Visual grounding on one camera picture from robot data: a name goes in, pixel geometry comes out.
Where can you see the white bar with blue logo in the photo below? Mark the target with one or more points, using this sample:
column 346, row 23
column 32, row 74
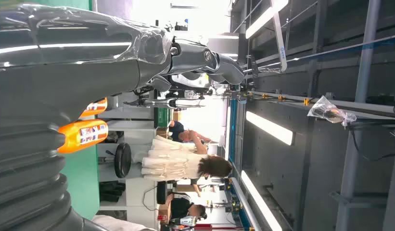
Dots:
column 279, row 38

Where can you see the standing humanoid robot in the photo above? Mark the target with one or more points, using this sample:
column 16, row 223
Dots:
column 178, row 103

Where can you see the black bag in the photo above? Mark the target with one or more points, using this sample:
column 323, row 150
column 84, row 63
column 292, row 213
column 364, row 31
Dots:
column 111, row 191

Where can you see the clear plastic bag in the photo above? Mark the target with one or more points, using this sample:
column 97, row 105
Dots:
column 329, row 112

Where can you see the person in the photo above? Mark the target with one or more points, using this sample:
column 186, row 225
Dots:
column 177, row 130
column 181, row 205
column 171, row 165

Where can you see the long ceiling light panel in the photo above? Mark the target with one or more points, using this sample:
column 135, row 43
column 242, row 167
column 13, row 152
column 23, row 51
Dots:
column 264, row 17
column 269, row 128
column 259, row 201

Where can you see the orange juice bottle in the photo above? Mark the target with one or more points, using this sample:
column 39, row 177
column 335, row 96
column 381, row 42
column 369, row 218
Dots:
column 82, row 136
column 96, row 108

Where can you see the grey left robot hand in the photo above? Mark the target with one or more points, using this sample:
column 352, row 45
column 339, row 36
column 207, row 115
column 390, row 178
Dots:
column 73, row 63

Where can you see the black round stool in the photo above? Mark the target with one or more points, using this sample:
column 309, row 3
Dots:
column 122, row 160

